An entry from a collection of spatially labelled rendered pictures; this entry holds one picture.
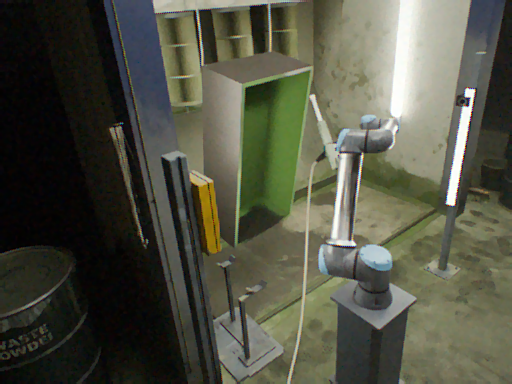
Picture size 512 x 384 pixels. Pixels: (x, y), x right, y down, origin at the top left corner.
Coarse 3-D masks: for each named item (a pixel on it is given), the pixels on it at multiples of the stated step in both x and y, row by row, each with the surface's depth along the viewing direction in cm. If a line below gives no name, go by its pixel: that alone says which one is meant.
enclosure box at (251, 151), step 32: (224, 64) 231; (256, 64) 235; (288, 64) 240; (224, 96) 221; (256, 96) 271; (288, 96) 267; (224, 128) 232; (256, 128) 286; (288, 128) 278; (224, 160) 245; (256, 160) 304; (288, 160) 290; (224, 192) 258; (256, 192) 324; (288, 192) 304; (224, 224) 274; (256, 224) 299
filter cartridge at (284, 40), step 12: (264, 12) 367; (276, 12) 361; (288, 12) 362; (264, 24) 373; (276, 24) 366; (288, 24) 366; (264, 36) 380; (276, 36) 369; (288, 36) 370; (264, 48) 387; (276, 48) 374; (288, 48) 375
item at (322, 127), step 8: (312, 96) 240; (312, 104) 241; (320, 120) 238; (320, 128) 236; (320, 136) 239; (328, 136) 235; (328, 144) 234; (328, 152) 234; (320, 160) 249; (328, 160) 236; (336, 160) 231; (336, 168) 232
